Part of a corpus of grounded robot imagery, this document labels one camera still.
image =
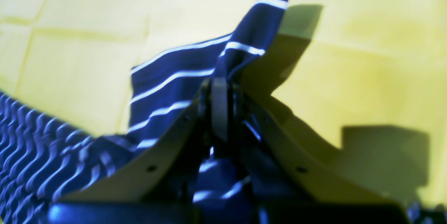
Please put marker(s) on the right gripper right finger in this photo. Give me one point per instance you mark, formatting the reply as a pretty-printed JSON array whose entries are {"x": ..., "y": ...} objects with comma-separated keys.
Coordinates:
[{"x": 300, "y": 166}]

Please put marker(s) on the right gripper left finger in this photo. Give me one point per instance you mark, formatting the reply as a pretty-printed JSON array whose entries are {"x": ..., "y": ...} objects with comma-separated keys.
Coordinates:
[{"x": 166, "y": 172}]

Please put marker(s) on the navy white striped T-shirt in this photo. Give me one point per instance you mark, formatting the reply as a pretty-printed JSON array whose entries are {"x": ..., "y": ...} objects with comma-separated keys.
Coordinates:
[{"x": 44, "y": 158}]

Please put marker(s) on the yellow table cloth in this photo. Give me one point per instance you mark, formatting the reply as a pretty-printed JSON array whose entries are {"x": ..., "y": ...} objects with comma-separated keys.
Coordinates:
[{"x": 369, "y": 76}]

